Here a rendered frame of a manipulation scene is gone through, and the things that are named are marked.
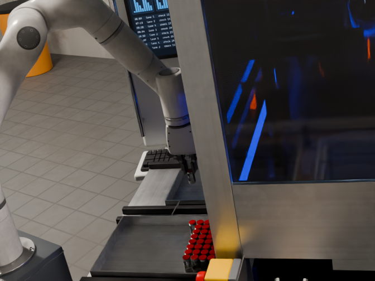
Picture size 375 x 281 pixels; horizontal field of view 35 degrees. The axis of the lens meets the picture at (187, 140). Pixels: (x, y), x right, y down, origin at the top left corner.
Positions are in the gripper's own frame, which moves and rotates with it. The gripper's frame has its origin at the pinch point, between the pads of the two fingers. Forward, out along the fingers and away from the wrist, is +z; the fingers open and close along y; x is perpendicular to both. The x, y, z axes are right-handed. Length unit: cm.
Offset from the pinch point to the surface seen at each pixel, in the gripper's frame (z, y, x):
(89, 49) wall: 86, 236, -433
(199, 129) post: -36, -21, 48
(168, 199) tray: 8.5, 7.1, 5.4
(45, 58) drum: 80, 270, -396
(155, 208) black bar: 8.7, 10.3, 9.7
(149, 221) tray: 9.1, 10.4, 16.2
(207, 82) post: -46, -24, 49
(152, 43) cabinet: -25, 22, -51
